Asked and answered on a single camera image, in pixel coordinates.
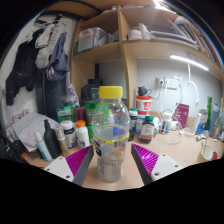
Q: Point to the small white blue-labelled bottle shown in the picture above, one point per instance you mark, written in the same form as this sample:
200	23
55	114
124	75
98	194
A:
43	150

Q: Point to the white and blue box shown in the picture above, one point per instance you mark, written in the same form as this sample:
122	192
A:
200	121

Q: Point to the white pill bottle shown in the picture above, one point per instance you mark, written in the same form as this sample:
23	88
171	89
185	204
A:
165	124

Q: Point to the wooden stick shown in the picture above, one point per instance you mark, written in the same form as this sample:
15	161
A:
205	138

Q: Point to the white dark-labelled bottle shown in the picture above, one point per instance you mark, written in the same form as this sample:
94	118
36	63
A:
69	135

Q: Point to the black appliance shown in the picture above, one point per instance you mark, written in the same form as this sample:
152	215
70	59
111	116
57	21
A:
90	93

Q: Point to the green box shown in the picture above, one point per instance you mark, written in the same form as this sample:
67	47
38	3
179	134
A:
65	114

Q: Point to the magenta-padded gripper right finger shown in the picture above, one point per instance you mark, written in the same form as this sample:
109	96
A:
148	160

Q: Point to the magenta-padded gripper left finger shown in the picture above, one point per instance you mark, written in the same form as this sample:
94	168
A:
78	161

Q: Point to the white wall power outlet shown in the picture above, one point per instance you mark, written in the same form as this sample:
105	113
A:
168	83

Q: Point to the flat round red coaster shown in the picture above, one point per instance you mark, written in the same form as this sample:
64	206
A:
214	155

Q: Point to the white paper sheets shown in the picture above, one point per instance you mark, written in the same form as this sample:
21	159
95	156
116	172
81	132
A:
31	128

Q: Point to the hanging dark clothes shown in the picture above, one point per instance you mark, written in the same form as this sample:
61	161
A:
50	63

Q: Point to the black spray bottle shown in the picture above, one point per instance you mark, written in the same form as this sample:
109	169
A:
51	141

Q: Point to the dark green-capped pill bottle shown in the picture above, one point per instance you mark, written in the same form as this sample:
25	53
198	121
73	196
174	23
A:
147	130

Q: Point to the clear yellow-capped drink bottle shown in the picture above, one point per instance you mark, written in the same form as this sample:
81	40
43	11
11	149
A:
111	146

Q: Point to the orange-capped white bottle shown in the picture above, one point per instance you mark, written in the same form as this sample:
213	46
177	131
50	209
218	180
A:
82	135

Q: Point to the under-shelf light bar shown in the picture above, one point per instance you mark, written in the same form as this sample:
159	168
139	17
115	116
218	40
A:
188	62

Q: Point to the red and white canister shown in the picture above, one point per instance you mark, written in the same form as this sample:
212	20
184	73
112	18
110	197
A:
143	105

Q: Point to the magenta pouch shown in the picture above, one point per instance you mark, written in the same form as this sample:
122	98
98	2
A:
181	115

